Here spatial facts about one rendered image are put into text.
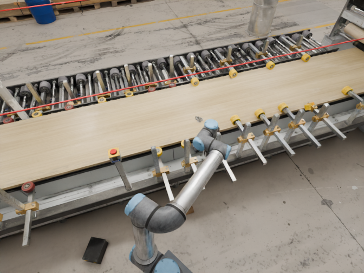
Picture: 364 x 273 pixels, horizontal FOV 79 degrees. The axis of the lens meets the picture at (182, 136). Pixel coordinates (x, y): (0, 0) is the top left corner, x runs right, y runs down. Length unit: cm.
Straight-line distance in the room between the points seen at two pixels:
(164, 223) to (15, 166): 150
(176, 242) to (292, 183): 150
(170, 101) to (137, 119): 39
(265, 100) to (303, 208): 128
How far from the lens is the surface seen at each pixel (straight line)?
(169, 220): 102
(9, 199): 188
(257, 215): 266
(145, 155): 195
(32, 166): 214
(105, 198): 196
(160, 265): 155
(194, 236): 248
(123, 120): 214
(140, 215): 105
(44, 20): 683
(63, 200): 219
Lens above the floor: 240
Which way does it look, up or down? 51 degrees down
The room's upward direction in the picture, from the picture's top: 1 degrees counter-clockwise
